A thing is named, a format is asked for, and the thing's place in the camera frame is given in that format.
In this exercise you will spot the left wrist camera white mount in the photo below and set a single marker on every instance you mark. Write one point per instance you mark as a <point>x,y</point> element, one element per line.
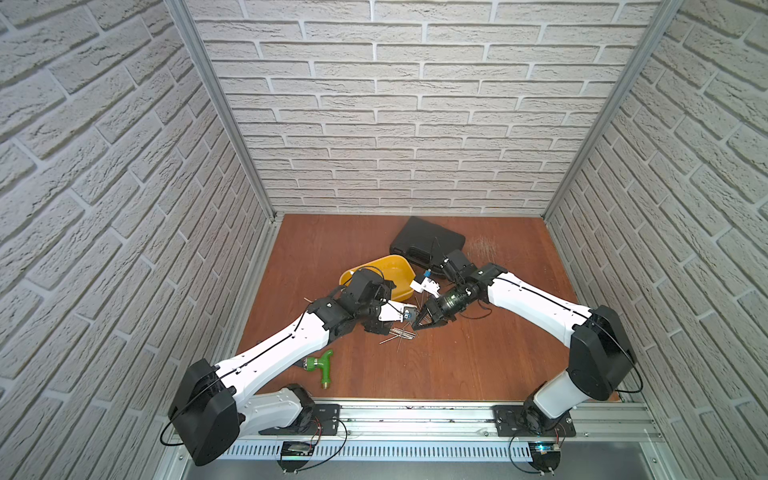
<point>393,311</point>

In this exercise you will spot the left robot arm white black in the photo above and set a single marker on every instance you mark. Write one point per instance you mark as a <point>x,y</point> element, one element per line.
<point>215,404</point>

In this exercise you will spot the controller board with cable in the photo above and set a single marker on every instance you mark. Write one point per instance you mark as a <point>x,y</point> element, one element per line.
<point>295,455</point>
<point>545,457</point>

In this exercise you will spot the yellow plastic storage box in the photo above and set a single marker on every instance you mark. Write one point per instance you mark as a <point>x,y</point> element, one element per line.
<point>394,268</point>

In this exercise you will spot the left controller board with cable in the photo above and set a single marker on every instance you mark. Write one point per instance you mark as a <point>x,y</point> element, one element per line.
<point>295,455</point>

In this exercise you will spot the black plastic tool case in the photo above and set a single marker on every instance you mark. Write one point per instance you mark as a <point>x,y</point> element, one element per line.
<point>425,244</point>

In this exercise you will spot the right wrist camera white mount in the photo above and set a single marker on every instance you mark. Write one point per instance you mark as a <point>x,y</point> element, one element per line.
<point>425,283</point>

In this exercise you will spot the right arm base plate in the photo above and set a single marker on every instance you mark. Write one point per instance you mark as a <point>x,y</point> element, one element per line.
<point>522,420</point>

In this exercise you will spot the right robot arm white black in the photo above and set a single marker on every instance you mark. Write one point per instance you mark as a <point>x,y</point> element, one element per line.
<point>600,352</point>

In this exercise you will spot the right controller board with cable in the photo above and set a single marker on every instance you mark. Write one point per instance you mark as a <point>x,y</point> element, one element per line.
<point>545,457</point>

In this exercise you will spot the left aluminium corner post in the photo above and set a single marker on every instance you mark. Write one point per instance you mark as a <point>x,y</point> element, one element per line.
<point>187,29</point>

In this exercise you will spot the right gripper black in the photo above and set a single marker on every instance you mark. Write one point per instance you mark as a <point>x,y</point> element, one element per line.
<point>435,313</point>

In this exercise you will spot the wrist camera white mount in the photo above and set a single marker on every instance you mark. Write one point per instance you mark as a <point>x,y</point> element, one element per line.
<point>425,283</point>
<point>393,311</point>

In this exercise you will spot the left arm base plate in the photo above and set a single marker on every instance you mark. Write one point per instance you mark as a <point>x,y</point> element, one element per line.
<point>313,420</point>

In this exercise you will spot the aluminium corner post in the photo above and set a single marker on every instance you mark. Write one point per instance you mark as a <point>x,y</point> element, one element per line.
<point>187,29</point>
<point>659,23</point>

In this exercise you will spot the steel nail bundle nail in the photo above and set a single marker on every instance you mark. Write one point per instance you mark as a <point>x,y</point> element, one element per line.
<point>409,335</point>

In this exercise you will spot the aluminium front rail frame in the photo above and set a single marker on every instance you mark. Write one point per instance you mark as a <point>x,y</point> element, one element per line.
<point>609,437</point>

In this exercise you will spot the steel nail long lower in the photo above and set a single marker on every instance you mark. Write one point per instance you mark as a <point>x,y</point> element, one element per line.
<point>390,339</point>

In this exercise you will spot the right aluminium corner post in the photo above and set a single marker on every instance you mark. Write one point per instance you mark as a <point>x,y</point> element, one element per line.
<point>659,23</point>

